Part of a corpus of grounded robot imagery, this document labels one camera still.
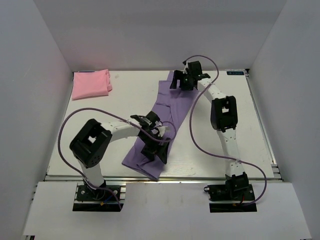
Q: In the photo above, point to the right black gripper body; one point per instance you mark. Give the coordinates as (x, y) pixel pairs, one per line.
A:
(186, 83)

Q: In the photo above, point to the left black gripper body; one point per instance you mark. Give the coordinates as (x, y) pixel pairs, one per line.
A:
(152, 145)

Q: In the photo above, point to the purple t shirt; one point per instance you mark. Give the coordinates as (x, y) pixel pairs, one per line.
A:
(172, 107)

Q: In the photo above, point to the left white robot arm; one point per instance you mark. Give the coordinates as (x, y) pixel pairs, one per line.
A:
(90, 144)

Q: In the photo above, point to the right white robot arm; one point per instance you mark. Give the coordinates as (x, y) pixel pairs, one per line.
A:
(223, 118)

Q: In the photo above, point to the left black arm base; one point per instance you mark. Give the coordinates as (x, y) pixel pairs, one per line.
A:
(98, 200)

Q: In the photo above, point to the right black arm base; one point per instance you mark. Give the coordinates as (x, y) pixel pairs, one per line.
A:
(231, 197)

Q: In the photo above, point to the blue table corner sticker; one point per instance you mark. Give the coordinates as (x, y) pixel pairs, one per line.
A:
(235, 73)

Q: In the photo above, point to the folded pink t shirt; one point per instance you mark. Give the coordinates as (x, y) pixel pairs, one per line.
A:
(91, 84)

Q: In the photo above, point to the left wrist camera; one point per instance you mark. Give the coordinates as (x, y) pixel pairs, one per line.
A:
(162, 130)

